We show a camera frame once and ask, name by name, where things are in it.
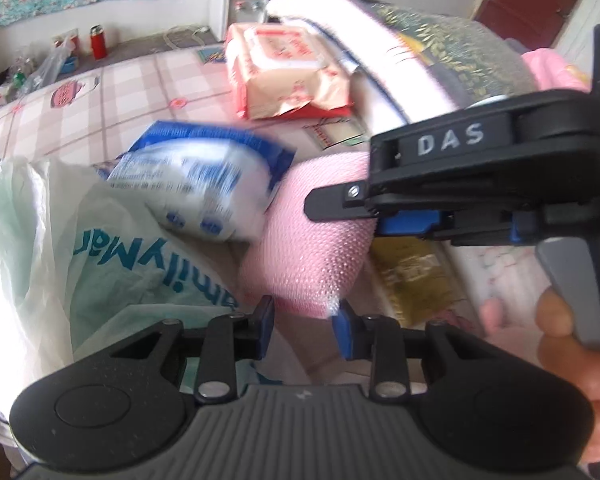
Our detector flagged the green leaf print pillow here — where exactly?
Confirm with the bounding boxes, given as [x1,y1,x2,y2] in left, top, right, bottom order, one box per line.
[375,2,531,86]

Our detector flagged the pink wet wipes pack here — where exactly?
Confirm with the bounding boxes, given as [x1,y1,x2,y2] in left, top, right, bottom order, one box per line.
[225,22,356,120]

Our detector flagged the white water dispenser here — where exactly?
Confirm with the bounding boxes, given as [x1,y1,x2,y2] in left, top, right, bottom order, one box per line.
[211,0,281,41]

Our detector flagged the white plastic shopping bag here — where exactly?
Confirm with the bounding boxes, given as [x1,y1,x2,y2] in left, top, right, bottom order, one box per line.
[0,157,281,441]

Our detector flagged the blue and white soft packet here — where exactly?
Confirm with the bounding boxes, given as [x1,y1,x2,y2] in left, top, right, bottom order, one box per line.
[105,120,298,243]

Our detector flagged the red lighter can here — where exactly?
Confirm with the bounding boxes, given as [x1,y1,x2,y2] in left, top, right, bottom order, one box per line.
[90,25,108,60]

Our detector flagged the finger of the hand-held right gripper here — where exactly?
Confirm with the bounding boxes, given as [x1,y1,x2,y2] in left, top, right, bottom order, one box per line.
[304,182,456,241]

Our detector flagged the clear plastic bags pile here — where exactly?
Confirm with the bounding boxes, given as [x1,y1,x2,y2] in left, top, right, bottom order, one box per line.
[0,35,81,106]

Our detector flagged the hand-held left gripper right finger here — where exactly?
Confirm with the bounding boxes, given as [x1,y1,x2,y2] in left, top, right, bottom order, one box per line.
[332,299,486,406]

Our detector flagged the grey bedsheet with yellow prints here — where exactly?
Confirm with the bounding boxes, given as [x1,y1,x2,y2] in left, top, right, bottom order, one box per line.
[430,55,538,111]

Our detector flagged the gold foil packet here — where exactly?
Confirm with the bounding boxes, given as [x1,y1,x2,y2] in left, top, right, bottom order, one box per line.
[370,236,458,326]

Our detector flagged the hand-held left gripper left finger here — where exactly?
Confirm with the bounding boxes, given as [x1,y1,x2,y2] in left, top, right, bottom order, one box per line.
[107,295,276,406]

